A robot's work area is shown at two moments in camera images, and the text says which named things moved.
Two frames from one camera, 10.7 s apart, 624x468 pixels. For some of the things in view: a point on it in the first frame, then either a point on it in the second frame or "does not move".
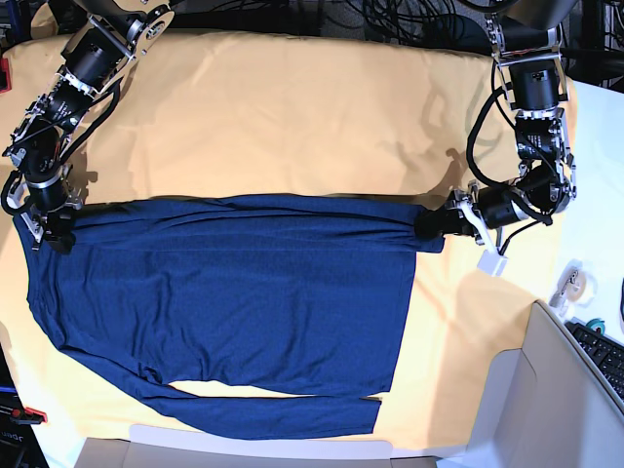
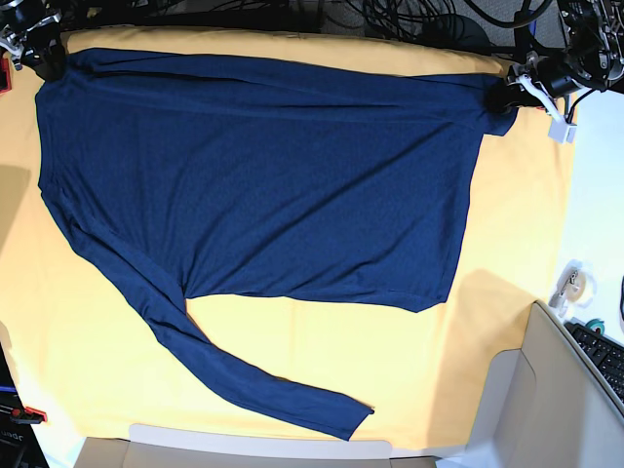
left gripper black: x=51 y=217 -> x=47 y=59
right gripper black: x=465 y=199 -> x=538 y=70
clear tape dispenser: x=576 y=286 does not move
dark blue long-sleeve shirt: x=280 y=292 -> x=196 y=176
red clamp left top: x=5 y=76 does not move
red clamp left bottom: x=29 y=415 does not move
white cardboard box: x=545 y=405 does not move
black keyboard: x=606 y=353 does not move
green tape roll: x=597 y=322 does not move
